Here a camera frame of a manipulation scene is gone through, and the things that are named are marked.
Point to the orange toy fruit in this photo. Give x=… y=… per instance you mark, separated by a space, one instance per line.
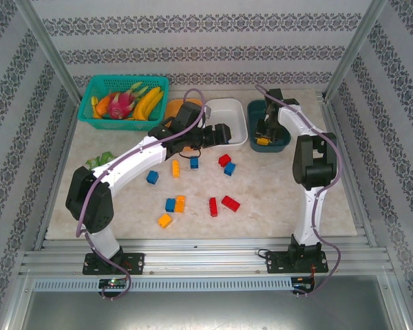
x=102 y=106

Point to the small yellow toy fruit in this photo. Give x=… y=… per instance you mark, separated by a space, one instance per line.
x=94 y=101

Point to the wide aluminium extrusion rail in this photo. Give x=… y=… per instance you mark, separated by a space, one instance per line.
x=210 y=258

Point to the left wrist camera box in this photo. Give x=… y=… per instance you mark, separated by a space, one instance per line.
x=208 y=111

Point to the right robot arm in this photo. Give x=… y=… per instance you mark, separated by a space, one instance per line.
x=316 y=161

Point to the blue lego brick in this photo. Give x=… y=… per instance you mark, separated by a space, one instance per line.
x=170 y=205
x=229 y=168
x=193 y=162
x=153 y=177

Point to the green toy vegetable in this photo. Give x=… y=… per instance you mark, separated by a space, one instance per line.
x=100 y=161

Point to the pink toy dragon fruit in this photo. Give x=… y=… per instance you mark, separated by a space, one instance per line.
x=118 y=104

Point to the long yellow lego brick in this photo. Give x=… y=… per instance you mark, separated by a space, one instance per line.
x=175 y=168

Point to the teal plastic basket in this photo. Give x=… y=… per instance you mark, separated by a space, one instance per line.
x=124 y=125

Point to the orange plastic container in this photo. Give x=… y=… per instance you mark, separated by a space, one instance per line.
x=172 y=108

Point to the long red lego brick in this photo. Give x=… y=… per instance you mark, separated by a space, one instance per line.
x=213 y=207

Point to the orange lego brick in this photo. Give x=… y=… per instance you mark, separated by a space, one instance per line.
x=180 y=203

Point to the grey metal plate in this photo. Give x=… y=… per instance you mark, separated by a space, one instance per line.
x=206 y=313

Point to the white plastic container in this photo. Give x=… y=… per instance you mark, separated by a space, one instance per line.
x=227 y=110

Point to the yellow toy banana bunch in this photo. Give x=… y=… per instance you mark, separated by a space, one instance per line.
x=148 y=103

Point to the dark teal plastic container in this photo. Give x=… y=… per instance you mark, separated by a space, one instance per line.
x=278 y=148

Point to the aluminium frame rail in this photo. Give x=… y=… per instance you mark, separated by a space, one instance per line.
x=68 y=148
x=361 y=220

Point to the aluminium frame post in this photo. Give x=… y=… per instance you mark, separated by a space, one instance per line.
x=356 y=44
x=46 y=44

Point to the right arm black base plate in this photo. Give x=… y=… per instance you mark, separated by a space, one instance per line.
x=277 y=263

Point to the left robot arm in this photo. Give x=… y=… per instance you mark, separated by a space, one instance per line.
x=130 y=161

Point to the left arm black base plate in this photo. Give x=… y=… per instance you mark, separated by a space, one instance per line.
x=136 y=263

